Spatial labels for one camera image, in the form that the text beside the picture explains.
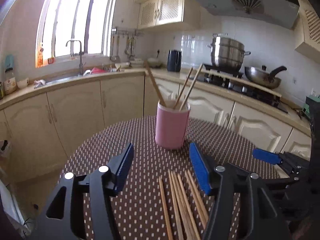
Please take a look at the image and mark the pink cylindrical utensil holder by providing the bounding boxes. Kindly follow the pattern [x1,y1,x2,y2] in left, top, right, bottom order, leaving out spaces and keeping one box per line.
[155,100,190,150]

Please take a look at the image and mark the pink item in sink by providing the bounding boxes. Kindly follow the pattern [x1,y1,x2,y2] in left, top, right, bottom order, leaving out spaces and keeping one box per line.
[84,67,106,76]

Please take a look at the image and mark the stainless steel steamer pot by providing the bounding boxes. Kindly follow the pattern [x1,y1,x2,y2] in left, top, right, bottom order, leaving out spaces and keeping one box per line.
[207,33,251,72]

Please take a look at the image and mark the dark blue electric kettle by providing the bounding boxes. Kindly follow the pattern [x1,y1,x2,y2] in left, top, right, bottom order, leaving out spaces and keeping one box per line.
[167,50,182,72]

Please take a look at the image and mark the grey range hood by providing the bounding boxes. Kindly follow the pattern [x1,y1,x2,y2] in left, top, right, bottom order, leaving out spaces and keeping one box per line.
[196,0,300,29]

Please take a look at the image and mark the green appliance on counter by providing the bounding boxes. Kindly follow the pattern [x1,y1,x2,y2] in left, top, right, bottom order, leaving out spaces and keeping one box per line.
[302,95,319,120]

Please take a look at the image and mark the wooden chopstick three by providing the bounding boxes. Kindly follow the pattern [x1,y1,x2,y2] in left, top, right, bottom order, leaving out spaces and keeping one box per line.
[168,170,184,240]

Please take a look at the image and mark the wooden chopstick nine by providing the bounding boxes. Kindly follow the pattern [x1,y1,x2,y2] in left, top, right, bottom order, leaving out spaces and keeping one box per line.
[180,64,204,111]

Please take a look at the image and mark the cream cabinets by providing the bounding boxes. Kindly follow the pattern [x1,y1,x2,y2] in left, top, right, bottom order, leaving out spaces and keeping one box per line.
[1,70,311,181]
[134,0,201,30]

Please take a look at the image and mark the chrome kitchen faucet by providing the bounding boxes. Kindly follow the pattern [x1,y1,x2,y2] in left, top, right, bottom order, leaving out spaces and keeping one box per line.
[65,39,86,75]

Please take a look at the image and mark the cream upper cabinets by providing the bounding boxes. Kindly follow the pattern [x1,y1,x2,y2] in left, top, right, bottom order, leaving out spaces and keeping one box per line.
[134,0,201,30]

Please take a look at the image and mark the wooden chopstick five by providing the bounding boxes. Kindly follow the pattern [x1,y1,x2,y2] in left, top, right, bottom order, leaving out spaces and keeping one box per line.
[174,172,196,239]

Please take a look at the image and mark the wooden chopstick four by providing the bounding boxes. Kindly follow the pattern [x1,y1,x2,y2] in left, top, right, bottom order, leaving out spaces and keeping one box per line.
[171,171,192,239]

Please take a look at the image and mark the black gas stove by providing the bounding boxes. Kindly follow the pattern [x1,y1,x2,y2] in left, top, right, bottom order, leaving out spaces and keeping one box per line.
[197,64,288,113]

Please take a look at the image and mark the brown polka dot tablecloth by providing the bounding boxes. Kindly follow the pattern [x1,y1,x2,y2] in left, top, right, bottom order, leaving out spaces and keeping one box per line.
[63,116,279,239]

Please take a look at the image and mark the cream lower cabinets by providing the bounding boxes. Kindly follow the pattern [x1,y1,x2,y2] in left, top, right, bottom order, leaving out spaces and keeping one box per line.
[1,70,311,181]

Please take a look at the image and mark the kitchen window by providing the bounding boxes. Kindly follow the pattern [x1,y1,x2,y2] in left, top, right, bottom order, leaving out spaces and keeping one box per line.
[35,0,116,68]

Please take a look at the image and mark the steel wok black handle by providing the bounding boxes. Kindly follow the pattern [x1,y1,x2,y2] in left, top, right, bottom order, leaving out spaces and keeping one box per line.
[245,66,287,89]

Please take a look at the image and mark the wall utensil rack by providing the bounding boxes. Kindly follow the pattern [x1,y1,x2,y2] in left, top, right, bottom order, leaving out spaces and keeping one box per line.
[111,27,144,61]

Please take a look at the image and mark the wooden chopstick six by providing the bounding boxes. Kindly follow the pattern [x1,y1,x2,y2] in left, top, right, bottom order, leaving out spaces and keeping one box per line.
[177,174,201,240]

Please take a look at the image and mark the bottle with teal cap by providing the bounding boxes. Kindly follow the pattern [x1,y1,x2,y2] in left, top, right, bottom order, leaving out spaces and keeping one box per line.
[4,54,17,95]

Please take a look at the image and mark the wooden chopstick one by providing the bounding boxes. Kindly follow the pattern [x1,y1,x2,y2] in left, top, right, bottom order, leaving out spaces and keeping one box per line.
[144,60,167,107]

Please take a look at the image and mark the wooden chopstick seven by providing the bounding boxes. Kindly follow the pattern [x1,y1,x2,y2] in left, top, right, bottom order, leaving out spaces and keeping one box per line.
[185,170,207,229]

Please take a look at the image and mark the stacked white dishes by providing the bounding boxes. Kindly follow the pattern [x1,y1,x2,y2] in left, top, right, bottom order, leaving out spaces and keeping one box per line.
[115,58,162,69]

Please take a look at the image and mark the wooden chopstick eight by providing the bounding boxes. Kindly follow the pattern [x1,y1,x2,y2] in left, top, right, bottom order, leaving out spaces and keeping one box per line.
[187,170,209,225]

